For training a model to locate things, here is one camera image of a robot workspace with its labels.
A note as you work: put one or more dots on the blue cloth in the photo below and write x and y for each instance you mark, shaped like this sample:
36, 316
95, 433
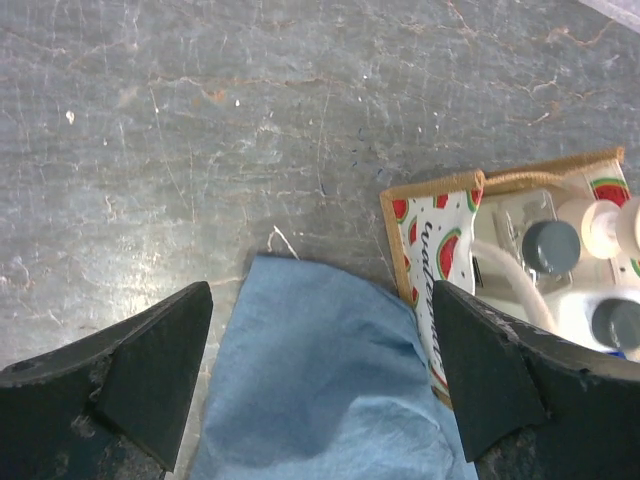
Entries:
321, 375

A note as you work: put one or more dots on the white square bottle grey cap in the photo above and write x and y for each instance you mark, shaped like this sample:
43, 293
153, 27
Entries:
604, 320

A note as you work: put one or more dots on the watermelon print canvas bag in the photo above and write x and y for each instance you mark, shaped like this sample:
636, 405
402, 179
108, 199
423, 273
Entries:
430, 227

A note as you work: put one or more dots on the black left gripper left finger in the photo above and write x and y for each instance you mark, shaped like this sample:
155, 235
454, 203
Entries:
113, 405

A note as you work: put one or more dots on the beige pump bottle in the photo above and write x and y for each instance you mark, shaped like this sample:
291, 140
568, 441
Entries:
605, 229

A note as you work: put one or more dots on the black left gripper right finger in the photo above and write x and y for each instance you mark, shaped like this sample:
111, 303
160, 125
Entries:
531, 405

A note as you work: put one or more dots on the clear square bottle grey cap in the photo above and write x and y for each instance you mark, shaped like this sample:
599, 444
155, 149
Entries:
525, 225

